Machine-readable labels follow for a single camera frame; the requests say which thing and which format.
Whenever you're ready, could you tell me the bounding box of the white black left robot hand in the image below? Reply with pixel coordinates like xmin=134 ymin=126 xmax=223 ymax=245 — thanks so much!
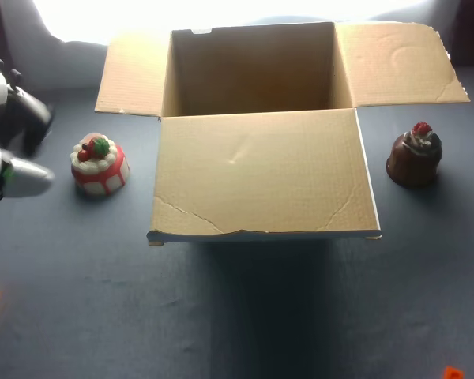
xmin=0 ymin=56 xmax=57 ymax=205

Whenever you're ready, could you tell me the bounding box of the cardboard box with flaps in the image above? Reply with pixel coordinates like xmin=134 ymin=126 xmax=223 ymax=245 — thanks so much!
xmin=94 ymin=20 xmax=472 ymax=248

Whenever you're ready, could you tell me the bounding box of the brown round toy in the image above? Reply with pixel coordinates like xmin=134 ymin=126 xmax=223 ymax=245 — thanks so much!
xmin=386 ymin=121 xmax=444 ymax=189

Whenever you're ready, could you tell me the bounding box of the grey table cloth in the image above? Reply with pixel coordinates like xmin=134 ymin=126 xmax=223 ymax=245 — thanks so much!
xmin=0 ymin=65 xmax=474 ymax=379

